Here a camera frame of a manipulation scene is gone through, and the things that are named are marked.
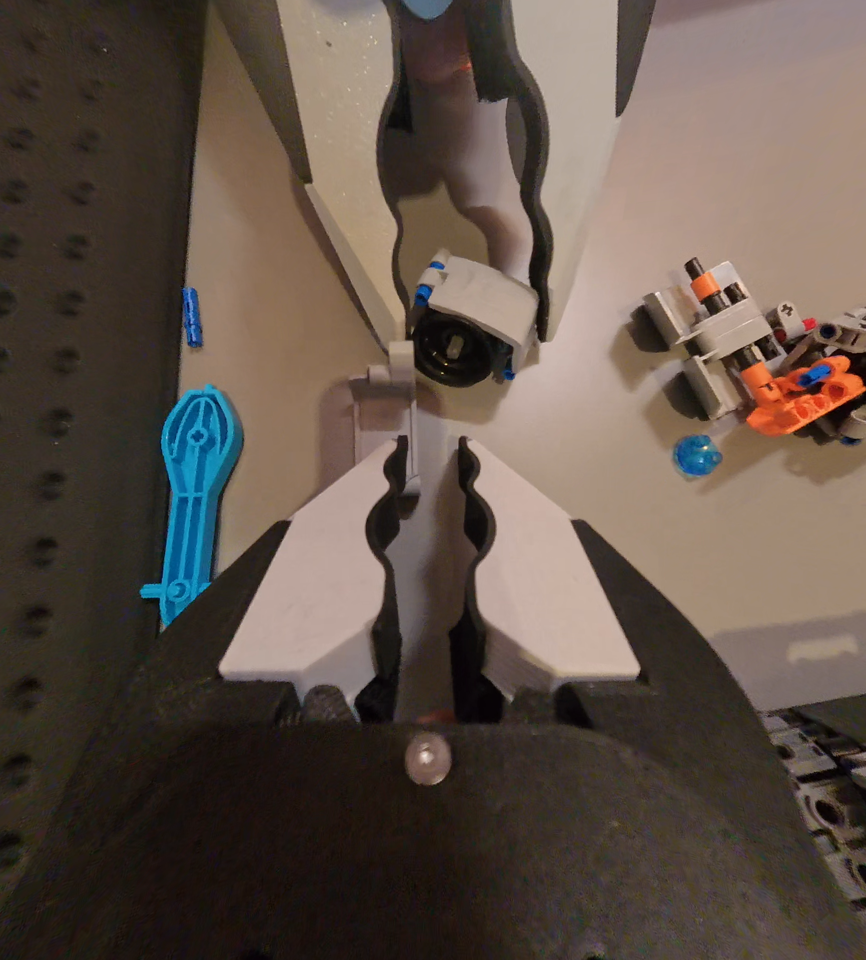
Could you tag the small grey orange brick assembly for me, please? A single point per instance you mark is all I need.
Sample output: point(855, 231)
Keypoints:
point(793, 375)

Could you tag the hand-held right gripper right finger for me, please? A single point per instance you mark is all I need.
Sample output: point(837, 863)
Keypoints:
point(561, 600)

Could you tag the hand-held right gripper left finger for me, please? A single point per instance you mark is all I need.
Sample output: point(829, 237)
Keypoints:
point(305, 600)

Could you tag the grey bracket brick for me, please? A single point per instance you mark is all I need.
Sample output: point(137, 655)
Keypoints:
point(388, 393)

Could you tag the light blue paddle piece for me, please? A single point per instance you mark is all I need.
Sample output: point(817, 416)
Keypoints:
point(193, 480)

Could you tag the large grey tracked brick vehicle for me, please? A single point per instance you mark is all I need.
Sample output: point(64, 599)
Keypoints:
point(853, 810)

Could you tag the black dimpled foam mat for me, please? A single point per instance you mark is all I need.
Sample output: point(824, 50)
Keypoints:
point(58, 375)

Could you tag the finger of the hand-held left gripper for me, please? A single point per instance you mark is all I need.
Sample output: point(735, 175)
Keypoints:
point(576, 105)
point(335, 105)

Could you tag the blue transparent round stud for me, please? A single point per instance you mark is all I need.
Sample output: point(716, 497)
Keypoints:
point(696, 455)

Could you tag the blue connector pin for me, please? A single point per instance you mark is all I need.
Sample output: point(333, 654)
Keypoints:
point(190, 315)

